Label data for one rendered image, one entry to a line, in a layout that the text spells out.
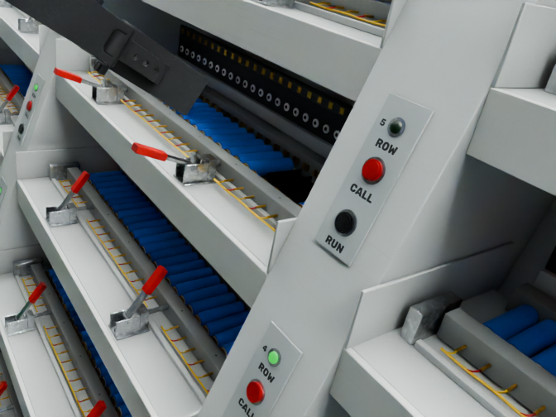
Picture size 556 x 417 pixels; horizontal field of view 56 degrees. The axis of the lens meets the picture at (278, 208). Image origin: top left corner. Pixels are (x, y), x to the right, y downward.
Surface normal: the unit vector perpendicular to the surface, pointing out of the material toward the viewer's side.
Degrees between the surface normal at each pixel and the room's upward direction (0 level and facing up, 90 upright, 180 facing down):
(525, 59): 90
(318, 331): 90
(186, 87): 90
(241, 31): 109
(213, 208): 19
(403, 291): 90
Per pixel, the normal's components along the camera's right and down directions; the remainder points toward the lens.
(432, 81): -0.69, -0.16
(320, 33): -0.79, 0.14
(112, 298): 0.18, -0.88
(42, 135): 0.58, 0.46
